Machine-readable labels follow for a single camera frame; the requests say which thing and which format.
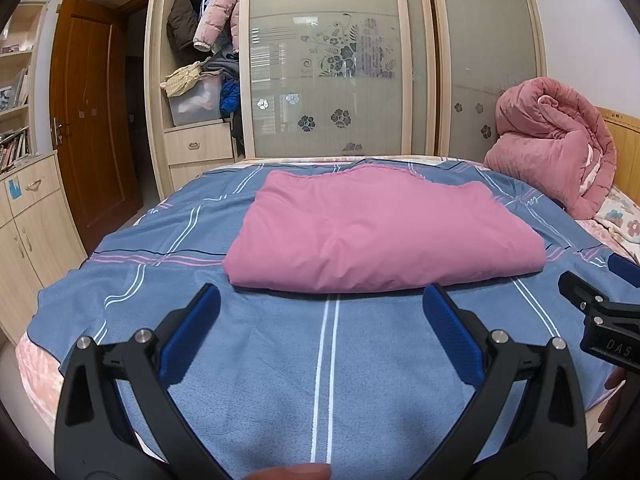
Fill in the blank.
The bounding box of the person's right hand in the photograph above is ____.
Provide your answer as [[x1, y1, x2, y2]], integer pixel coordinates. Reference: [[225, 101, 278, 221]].
[[597, 367, 628, 433]]

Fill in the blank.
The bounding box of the wooden headboard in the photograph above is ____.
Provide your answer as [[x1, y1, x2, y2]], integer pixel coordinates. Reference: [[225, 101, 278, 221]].
[[595, 106, 640, 201]]

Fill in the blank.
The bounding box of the pink and white hooded jacket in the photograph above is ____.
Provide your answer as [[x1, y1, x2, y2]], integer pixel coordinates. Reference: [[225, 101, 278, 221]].
[[222, 164, 547, 295]]

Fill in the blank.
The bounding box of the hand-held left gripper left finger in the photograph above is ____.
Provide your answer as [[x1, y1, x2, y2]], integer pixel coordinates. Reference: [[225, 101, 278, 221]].
[[52, 282, 236, 480]]

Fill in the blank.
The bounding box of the beige bookshelf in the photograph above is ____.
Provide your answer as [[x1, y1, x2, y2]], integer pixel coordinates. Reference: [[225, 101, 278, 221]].
[[0, 2, 48, 176]]

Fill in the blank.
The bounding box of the person's left hand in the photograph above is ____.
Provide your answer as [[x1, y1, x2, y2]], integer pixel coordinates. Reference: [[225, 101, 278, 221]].
[[239, 462, 332, 480]]

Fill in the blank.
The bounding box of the beige wardrobe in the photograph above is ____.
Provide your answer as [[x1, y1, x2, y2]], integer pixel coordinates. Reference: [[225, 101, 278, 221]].
[[144, 0, 548, 201]]

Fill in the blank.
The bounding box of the yellow crumpled cloth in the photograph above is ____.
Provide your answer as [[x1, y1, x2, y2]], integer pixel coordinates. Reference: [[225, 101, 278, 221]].
[[161, 60, 211, 98]]

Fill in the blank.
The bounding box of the blue garment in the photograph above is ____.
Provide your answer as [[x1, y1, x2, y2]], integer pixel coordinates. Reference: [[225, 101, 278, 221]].
[[219, 77, 242, 117]]

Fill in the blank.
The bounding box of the row of books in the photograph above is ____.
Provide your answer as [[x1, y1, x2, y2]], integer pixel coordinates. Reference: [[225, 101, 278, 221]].
[[0, 127, 31, 173]]

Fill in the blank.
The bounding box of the brown jacket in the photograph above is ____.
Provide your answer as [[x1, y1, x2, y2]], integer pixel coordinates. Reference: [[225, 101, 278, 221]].
[[166, 0, 207, 51]]

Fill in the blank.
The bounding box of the beige cabinet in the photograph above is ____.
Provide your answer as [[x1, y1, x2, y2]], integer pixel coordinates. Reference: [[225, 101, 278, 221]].
[[0, 152, 88, 346]]

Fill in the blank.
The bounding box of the brown wooden door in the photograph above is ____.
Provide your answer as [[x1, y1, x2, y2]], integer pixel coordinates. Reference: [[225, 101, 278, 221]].
[[50, 0, 143, 256]]

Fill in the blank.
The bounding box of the grey garment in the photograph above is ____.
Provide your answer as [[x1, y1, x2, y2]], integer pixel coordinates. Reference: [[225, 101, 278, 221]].
[[202, 52, 241, 83]]

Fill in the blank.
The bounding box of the frosted floral sliding door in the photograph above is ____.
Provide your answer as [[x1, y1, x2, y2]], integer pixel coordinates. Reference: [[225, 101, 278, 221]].
[[240, 0, 436, 158]]

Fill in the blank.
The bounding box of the blue striped blanket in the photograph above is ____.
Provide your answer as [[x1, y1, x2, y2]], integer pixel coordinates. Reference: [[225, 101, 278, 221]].
[[27, 157, 640, 466]]

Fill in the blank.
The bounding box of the translucent storage box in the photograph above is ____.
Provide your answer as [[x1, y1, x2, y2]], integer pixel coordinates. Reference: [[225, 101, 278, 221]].
[[167, 77, 223, 126]]

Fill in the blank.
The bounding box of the beige wardrobe drawer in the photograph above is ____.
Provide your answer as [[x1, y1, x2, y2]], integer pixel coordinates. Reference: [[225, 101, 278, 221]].
[[169, 160, 238, 191], [164, 121, 236, 166]]

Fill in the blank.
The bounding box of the rolled pink quilt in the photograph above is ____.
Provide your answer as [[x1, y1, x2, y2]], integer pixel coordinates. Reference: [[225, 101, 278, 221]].
[[482, 77, 617, 220]]

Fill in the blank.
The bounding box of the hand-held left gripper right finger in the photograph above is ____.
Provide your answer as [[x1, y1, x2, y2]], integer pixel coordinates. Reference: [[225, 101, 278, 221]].
[[406, 282, 589, 480]]

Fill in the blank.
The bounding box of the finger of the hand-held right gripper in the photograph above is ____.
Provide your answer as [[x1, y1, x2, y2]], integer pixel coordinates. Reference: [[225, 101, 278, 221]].
[[557, 271, 608, 313], [607, 254, 640, 288]]

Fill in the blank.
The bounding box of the pink puffer jacket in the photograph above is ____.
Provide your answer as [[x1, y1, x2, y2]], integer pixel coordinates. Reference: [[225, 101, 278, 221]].
[[192, 0, 242, 53]]

